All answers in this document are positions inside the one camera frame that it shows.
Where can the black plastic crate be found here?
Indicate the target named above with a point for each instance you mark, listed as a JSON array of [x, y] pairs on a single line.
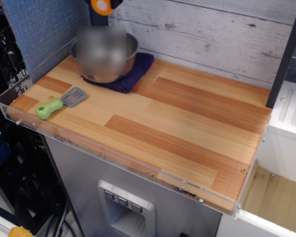
[[12, 66]]

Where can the clear acrylic guard rail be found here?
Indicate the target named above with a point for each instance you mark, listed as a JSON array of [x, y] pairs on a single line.
[[194, 134]]

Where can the green handled grey toy spatula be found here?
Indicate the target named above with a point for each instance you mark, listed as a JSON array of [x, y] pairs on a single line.
[[69, 99]]

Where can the blue fabric partition panel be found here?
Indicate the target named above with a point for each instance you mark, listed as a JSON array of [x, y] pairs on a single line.
[[42, 27]]

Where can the black vertical post right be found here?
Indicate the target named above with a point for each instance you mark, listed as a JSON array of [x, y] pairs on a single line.
[[285, 62]]

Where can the yellow object bottom left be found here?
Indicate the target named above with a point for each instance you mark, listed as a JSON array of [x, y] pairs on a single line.
[[19, 232]]

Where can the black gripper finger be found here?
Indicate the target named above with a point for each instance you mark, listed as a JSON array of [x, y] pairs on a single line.
[[116, 3]]

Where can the white toy sink unit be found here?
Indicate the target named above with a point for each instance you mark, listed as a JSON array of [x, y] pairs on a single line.
[[269, 205]]

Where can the stainless steel bowl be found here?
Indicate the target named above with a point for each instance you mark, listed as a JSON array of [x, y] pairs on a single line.
[[104, 58]]

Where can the purple cloth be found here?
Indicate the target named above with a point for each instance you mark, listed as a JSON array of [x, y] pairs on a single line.
[[125, 84]]

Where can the orange toy carrot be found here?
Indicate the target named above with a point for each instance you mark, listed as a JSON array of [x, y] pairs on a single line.
[[102, 7]]

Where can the silver toy fridge cabinet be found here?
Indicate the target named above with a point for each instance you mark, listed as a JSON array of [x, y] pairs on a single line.
[[112, 202]]

